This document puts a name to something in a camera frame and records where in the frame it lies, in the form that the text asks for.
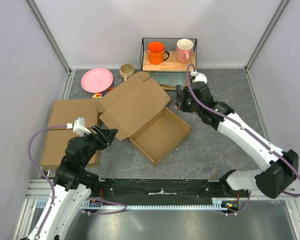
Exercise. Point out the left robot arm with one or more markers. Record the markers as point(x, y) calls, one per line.
point(72, 184)

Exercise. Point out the black wire shelf rack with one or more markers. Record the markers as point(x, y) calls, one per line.
point(171, 64)

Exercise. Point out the yellow red smiley toy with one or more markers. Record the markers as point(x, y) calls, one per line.
point(98, 95)

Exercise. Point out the pink ceramic mug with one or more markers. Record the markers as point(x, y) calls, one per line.
point(184, 48)

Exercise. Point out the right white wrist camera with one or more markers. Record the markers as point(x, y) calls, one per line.
point(196, 76)

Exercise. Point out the orange enamel mug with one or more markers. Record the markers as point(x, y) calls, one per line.
point(157, 53)

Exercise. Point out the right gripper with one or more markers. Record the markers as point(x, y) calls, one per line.
point(180, 102)

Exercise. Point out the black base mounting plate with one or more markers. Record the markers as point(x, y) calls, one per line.
point(117, 187)

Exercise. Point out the green ceramic tray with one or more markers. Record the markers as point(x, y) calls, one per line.
point(171, 79)

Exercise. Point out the folded flat cardboard box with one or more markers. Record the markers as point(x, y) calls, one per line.
point(66, 112)

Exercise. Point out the grey slotted cable duct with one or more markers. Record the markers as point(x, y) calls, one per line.
point(159, 202)

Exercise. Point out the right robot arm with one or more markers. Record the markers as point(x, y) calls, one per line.
point(277, 168)

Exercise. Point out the beige ceramic mug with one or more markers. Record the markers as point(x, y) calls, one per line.
point(126, 71)

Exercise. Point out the brown cardboard box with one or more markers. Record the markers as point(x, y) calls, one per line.
point(137, 108)

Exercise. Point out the pink plastic plate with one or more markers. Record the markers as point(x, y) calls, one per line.
point(96, 80)

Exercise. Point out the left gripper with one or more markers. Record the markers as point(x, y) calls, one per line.
point(105, 136)

